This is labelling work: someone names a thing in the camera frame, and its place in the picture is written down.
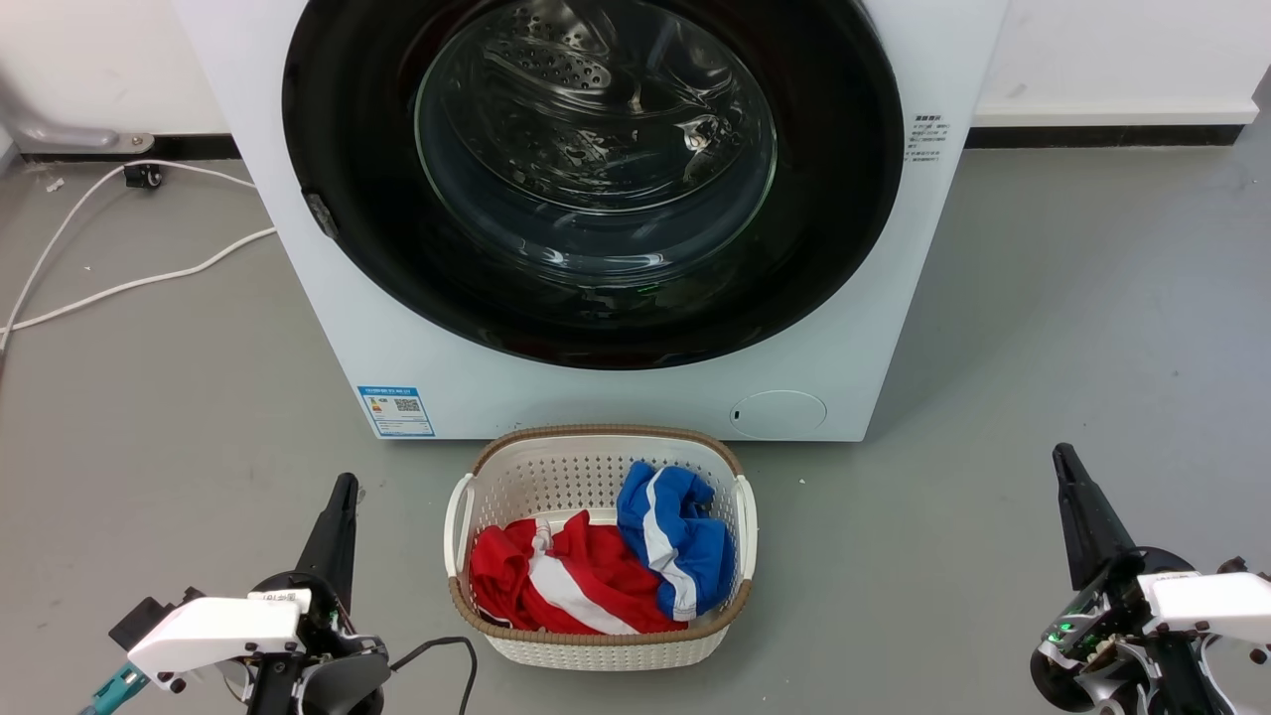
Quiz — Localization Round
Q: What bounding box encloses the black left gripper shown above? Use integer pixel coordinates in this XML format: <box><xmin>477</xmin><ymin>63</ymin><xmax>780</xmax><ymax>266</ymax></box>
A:
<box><xmin>242</xmin><ymin>473</ymin><xmax>392</xmax><ymax>715</ymax></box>

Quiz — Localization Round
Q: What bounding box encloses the white power cable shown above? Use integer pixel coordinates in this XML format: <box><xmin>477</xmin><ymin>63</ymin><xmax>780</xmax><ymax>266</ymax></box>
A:
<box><xmin>0</xmin><ymin>159</ymin><xmax>278</xmax><ymax>355</ymax></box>

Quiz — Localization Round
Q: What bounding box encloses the teal cable plug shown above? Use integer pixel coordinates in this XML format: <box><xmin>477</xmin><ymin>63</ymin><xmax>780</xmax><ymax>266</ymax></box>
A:
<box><xmin>79</xmin><ymin>663</ymin><xmax>151</xmax><ymax>715</ymax></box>

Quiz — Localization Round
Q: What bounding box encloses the white front-load washing machine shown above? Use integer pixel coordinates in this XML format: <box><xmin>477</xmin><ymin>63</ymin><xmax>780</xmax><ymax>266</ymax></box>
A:
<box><xmin>174</xmin><ymin>0</ymin><xmax>1010</xmax><ymax>443</ymax></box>

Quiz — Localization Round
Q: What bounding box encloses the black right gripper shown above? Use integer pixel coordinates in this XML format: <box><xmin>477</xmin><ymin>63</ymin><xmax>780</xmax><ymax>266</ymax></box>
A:
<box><xmin>1029</xmin><ymin>443</ymin><xmax>1244</xmax><ymax>715</ymax></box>

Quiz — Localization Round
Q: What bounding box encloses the small black text label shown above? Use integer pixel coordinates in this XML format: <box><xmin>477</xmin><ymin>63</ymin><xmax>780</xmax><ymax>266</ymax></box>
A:
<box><xmin>905</xmin><ymin>112</ymin><xmax>953</xmax><ymax>166</ymax></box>

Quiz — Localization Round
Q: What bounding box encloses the white plastic laundry basket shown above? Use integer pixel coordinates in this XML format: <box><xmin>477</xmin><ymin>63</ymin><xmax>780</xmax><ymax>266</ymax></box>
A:
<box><xmin>444</xmin><ymin>425</ymin><xmax>760</xmax><ymax>672</ymax></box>

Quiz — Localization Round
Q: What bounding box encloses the round white filter cover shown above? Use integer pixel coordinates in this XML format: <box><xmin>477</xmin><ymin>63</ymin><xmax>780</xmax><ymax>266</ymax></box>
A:
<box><xmin>729</xmin><ymin>389</ymin><xmax>829</xmax><ymax>440</ymax></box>

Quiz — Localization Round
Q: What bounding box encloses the round black washer door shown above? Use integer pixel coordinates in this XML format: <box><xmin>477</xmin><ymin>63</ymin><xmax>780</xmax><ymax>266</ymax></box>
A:
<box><xmin>282</xmin><ymin>0</ymin><xmax>906</xmax><ymax>371</ymax></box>

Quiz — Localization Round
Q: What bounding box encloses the blue energy label sticker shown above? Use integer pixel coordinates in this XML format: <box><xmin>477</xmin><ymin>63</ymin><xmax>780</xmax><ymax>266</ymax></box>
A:
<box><xmin>356</xmin><ymin>385</ymin><xmax>437</xmax><ymax>440</ymax></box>

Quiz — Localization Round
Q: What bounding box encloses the steel washer drum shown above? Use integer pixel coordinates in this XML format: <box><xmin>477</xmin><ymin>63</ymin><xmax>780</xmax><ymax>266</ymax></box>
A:
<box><xmin>415</xmin><ymin>0</ymin><xmax>778</xmax><ymax>291</ymax></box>

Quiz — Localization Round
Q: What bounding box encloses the blue and white garment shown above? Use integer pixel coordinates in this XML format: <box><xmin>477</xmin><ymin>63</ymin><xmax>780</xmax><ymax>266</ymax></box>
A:
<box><xmin>616</xmin><ymin>460</ymin><xmax>738</xmax><ymax>623</ymax></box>

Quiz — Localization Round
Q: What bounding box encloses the red and white garment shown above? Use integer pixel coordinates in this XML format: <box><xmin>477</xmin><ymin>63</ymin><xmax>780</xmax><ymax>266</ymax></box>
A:
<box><xmin>469</xmin><ymin>509</ymin><xmax>689</xmax><ymax>637</ymax></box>

